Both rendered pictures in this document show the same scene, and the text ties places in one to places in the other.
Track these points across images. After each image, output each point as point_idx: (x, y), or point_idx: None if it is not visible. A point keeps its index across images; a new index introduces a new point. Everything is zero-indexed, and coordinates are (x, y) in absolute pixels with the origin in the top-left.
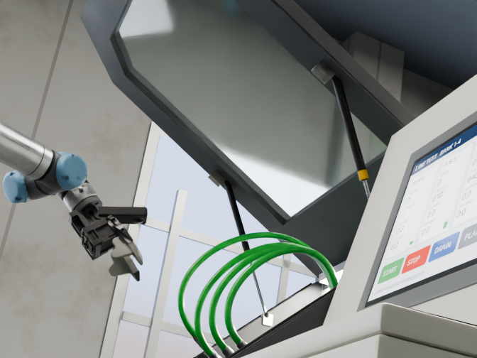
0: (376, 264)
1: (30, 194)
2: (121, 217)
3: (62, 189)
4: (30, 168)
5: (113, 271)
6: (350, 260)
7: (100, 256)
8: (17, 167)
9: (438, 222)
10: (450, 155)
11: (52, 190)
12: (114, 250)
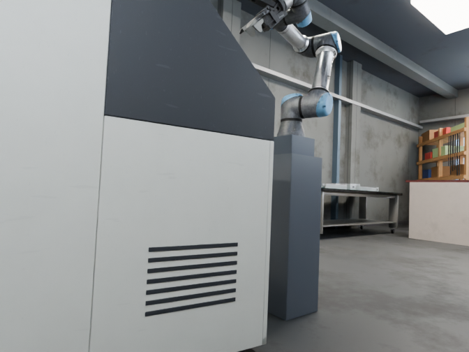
0: None
1: (296, 22)
2: (259, 5)
3: (273, 27)
4: (280, 33)
5: (259, 29)
6: None
7: (268, 24)
8: (285, 35)
9: None
10: None
11: (280, 26)
12: (254, 31)
